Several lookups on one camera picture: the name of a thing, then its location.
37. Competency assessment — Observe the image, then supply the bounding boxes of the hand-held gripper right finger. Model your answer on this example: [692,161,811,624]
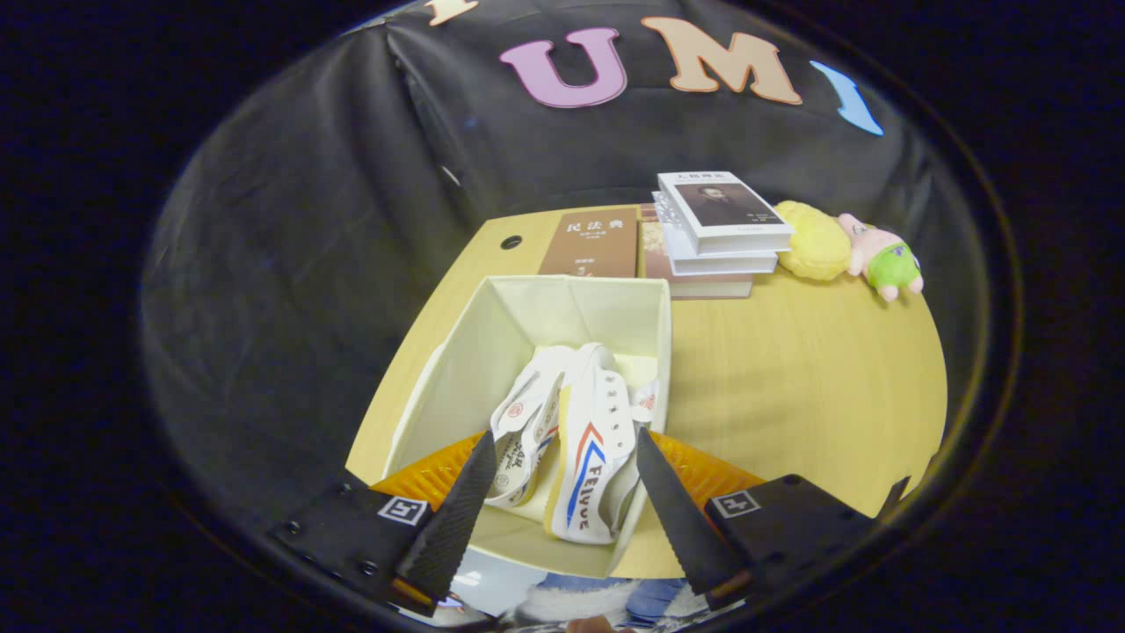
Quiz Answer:
[635,426,880,608]

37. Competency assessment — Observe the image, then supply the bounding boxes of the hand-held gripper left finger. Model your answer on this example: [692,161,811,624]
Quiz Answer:
[268,429,499,616]

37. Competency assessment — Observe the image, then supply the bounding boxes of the white canvas shoe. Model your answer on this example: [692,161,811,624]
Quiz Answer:
[545,343,660,546]
[488,345,572,511]

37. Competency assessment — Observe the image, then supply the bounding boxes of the grey fabric storage box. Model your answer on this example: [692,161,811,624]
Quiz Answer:
[382,274,674,579]

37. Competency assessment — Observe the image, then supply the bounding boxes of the person's blue jeans legs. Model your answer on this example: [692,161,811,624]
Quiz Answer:
[536,573,695,623]

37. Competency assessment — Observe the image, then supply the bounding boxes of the white fluffy footwear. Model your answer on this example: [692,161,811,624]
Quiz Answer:
[514,582,647,627]

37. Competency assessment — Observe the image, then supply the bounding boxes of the thick book with brownish cover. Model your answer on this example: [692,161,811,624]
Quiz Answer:
[639,204,755,301]

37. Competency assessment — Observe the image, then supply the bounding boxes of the plain white book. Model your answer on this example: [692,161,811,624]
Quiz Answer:
[652,192,780,277]

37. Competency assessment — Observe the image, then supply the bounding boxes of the brown cover book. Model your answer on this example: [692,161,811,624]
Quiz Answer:
[538,207,640,279]

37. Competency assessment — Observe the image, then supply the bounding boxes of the black backdrop cloth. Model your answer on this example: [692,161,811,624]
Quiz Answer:
[141,0,994,546]

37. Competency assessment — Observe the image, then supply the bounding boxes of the yellow plush cushion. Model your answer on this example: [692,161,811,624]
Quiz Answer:
[773,200,852,282]

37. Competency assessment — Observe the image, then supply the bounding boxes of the white book with portrait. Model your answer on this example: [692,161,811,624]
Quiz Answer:
[657,171,795,256]

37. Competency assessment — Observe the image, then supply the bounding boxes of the pink and green plush toy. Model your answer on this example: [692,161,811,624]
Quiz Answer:
[837,213,925,302]

